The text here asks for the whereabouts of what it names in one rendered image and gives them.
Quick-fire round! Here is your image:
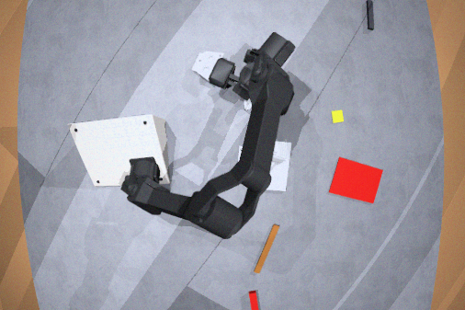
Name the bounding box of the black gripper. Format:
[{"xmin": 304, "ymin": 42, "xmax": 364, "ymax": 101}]
[{"xmin": 209, "ymin": 58, "xmax": 289, "ymax": 115}]

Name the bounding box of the red flat rectangular plate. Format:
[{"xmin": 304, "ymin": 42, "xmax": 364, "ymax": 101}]
[{"xmin": 328, "ymin": 156, "xmax": 383, "ymax": 203}]

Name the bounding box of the orange flat bar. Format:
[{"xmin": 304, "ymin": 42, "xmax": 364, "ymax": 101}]
[{"xmin": 254, "ymin": 224, "xmax": 279, "ymax": 273}]

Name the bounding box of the red rectangular bar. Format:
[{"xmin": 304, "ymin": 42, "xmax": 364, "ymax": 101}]
[{"xmin": 248, "ymin": 291, "xmax": 259, "ymax": 310}]

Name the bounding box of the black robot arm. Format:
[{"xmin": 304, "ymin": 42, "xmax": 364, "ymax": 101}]
[{"xmin": 121, "ymin": 32, "xmax": 296, "ymax": 239}]

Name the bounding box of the dark grey narrow bar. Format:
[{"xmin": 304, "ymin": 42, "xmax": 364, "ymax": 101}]
[{"xmin": 366, "ymin": 0, "xmax": 374, "ymax": 30}]

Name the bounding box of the yellow flat square plate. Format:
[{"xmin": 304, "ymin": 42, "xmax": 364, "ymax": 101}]
[{"xmin": 331, "ymin": 110, "xmax": 344, "ymax": 123}]

